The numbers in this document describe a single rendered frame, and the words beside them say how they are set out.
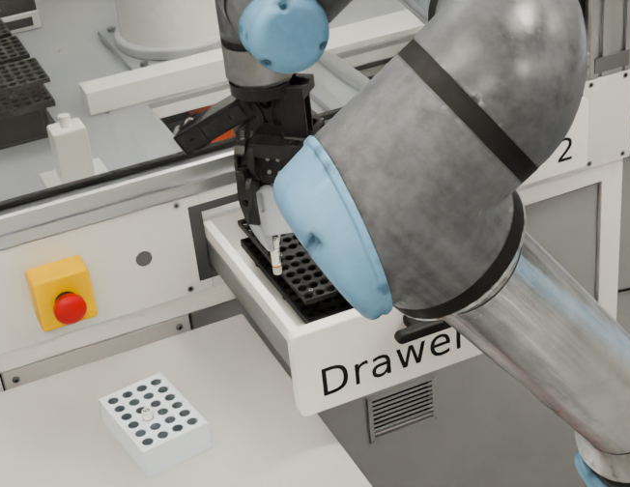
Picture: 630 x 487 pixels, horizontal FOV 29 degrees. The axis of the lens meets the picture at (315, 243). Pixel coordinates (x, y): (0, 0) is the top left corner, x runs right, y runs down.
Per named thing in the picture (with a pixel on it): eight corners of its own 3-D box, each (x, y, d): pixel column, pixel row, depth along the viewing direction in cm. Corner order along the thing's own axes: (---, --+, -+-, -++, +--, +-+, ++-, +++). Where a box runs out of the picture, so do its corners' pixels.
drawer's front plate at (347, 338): (524, 338, 144) (524, 260, 138) (301, 418, 135) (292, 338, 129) (516, 331, 145) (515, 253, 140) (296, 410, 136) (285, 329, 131)
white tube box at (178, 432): (213, 447, 141) (208, 421, 139) (148, 478, 138) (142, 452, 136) (165, 396, 150) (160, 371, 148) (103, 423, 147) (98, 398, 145)
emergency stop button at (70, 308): (91, 321, 149) (84, 294, 147) (59, 330, 148) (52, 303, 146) (84, 309, 152) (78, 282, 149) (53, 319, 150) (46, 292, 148)
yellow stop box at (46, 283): (100, 319, 152) (90, 271, 149) (44, 336, 150) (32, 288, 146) (90, 300, 156) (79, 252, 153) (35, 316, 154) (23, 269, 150)
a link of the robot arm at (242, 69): (209, 50, 123) (240, 19, 129) (214, 92, 125) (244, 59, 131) (277, 53, 120) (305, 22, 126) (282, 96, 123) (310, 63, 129)
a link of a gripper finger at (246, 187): (255, 231, 132) (245, 158, 127) (242, 230, 132) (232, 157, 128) (271, 212, 136) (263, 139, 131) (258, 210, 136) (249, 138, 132)
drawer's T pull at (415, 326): (458, 326, 134) (458, 315, 133) (398, 347, 131) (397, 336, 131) (443, 310, 136) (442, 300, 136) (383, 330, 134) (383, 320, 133)
